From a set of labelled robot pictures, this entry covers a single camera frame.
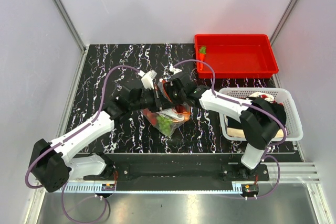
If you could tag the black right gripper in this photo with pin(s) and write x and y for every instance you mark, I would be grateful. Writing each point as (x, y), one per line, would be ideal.
(170, 87)

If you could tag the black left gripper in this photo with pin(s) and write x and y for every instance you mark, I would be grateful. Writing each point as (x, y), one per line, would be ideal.
(160, 103)

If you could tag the orange fake papaya slice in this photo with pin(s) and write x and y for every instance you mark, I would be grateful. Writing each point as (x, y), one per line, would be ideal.
(179, 110)

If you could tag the clear zip top bag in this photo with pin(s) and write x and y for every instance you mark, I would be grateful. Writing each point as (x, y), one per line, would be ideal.
(177, 121)

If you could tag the green fake lettuce leaf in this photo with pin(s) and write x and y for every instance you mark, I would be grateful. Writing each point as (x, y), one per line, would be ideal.
(202, 50)

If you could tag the red fake strawberries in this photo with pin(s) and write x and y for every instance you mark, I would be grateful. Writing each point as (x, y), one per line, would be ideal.
(152, 117)

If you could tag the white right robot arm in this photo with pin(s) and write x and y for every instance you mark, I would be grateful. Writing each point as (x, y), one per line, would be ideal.
(258, 137)

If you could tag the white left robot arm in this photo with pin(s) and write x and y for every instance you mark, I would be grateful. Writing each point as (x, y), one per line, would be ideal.
(54, 163)

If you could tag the green fake grapes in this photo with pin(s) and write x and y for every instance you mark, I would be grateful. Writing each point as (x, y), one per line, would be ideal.
(165, 125)

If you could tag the black bag in basket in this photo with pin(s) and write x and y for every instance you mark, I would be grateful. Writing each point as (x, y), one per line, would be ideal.
(277, 109)

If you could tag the red plastic bin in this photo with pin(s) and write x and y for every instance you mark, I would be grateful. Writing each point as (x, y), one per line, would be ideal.
(236, 56)

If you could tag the beige item in basket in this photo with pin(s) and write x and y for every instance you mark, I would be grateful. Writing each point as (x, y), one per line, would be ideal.
(232, 132)

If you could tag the white red cloth in basket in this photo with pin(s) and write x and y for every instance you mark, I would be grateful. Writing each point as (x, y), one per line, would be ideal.
(262, 96)

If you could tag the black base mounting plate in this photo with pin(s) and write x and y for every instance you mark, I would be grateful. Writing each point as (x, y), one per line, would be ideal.
(174, 184)

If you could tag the white plastic basket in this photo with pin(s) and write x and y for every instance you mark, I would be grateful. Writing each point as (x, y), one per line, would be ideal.
(293, 124)

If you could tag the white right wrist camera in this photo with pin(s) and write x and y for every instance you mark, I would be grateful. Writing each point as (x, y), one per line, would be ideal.
(173, 70)

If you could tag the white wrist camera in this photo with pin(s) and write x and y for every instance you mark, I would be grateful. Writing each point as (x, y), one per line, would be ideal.
(173, 70)
(147, 79)

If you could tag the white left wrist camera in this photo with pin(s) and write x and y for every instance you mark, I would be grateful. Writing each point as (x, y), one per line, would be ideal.
(147, 79)

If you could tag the aluminium frame rail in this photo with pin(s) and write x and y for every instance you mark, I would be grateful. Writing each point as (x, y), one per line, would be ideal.
(89, 170)

